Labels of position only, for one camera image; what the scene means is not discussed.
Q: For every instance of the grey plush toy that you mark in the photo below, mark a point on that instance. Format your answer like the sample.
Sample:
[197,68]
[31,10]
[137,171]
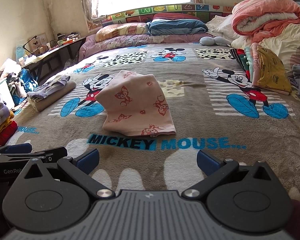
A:
[214,41]

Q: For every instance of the orange floral pillow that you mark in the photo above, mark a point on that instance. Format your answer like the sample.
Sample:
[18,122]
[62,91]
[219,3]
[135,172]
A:
[116,30]

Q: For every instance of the folded lavender garment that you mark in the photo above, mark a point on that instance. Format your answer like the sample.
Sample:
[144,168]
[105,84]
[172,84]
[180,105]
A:
[48,88]

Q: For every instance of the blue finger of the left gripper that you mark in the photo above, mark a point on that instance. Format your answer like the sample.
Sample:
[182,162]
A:
[16,149]

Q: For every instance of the striped red green clothes stack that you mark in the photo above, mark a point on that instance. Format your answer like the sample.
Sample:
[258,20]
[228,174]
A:
[242,59]

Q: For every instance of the purple floral comforter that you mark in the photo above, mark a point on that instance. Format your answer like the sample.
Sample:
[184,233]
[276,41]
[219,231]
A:
[91,46]

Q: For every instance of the blue plastic bag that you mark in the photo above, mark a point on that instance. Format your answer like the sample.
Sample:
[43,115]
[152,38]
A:
[28,82]

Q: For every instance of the rolled pink white quilt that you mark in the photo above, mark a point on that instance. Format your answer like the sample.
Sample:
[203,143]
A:
[260,19]

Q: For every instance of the folded beige towel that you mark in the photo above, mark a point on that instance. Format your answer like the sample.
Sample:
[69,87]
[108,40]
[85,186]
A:
[46,102]

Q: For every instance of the black desk lamp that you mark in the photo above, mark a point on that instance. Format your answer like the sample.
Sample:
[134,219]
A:
[30,46]

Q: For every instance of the pink fox print garment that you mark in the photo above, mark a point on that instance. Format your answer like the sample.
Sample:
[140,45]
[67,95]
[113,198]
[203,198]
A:
[136,106]

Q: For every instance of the cream quilt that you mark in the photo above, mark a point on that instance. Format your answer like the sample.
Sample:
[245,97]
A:
[286,46]

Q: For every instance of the colourful alphabet headboard mat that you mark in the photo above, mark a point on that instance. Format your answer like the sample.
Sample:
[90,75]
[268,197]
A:
[204,12]

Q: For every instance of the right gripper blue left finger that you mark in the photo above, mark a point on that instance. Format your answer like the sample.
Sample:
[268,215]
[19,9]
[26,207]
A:
[76,170]

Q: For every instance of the Mickey Mouse plush blanket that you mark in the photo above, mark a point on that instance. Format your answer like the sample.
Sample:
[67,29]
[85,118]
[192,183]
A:
[213,106]

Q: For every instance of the yellow printed folded garment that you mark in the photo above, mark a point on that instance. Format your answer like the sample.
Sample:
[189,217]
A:
[268,71]

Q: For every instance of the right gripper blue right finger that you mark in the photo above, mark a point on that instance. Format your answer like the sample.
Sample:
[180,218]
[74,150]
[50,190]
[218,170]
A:
[217,172]

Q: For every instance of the dark cluttered desk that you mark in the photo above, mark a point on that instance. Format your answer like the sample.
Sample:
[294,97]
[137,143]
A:
[52,62]

